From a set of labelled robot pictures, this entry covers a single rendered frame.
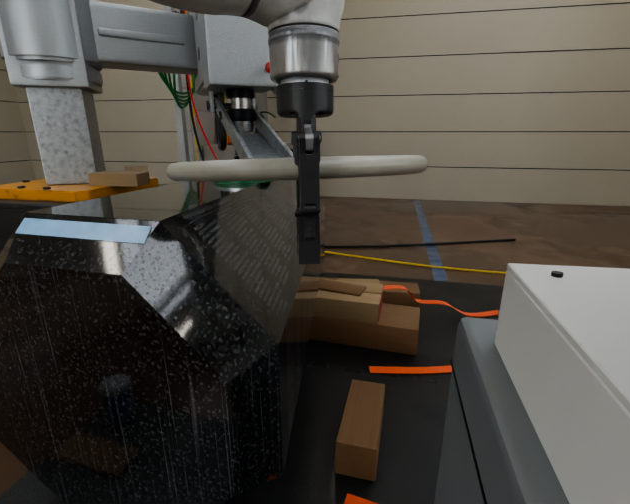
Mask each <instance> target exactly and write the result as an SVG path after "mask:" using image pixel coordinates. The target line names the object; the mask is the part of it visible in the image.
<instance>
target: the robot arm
mask: <svg viewBox="0 0 630 504"><path fill-rule="evenodd" d="M149 1H152V2H155V3H158V4H161V5H165V6H169V7H172V8H176V9H180V10H185V11H190V12H195V13H200V14H208V15H230V16H238V17H243V18H246V19H249V20H252V21H254V22H256V23H258V24H260V25H262V26H265V27H267V28H268V36H269V38H268V46H269V60H270V78H271V80H272V81H273V82H274V83H276V84H279V85H277V86H276V100H277V114H278V115H279V116H280V117H284V118H296V131H291V144H292V146H293V157H294V163H295V164H296V165H297V166H298V175H299V180H296V190H297V197H296V202H297V204H296V206H297V209H296V212H294V217H296V232H297V254H298V256H299V264H300V265H303V264H320V214H319V213H320V211H321V207H320V169H319V163H320V160H321V159H320V144H321V141H322V133H321V131H316V118H323V117H329V116H331V115H332V114H333V111H334V86H333V85H331V84H332V83H334V82H336V81H337V79H338V77H339V75H338V63H339V45H340V38H339V28H340V21H341V17H342V13H343V10H344V2H345V0H149Z"/></svg>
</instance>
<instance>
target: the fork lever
mask: <svg viewBox="0 0 630 504"><path fill-rule="evenodd" d="M250 105H251V109H254V110H255V115H256V120H255V121H254V125H255V127H256V128H257V130H258V131H259V132H260V133H238V131H237V129H236V127H235V126H234V124H233V122H232V121H231V119H230V117H229V115H228V114H227V112H226V110H225V109H232V107H231V103H221V102H220V100H219V98H218V97H215V103H214V109H216V112H217V114H218V117H219V120H221V122H222V124H223V126H224V128H225V130H226V132H227V134H228V136H229V138H230V140H231V142H232V144H233V146H234V148H235V150H236V152H237V154H238V156H239V158H240V159H259V158H289V157H293V152H292V151H291V150H290V149H289V148H288V147H287V145H286V144H285V143H284V142H283V141H282V139H281V138H280V137H279V136H278V135H277V134H276V132H275V131H274V130H273V129H272V128H271V126H270V125H269V124H268V123H267V122H266V121H265V119H264V118H263V117H262V116H261V115H260V114H259V112H258V111H257V110H258V104H257V102H255V108H254V106H253V105H252V104H251V103H250Z"/></svg>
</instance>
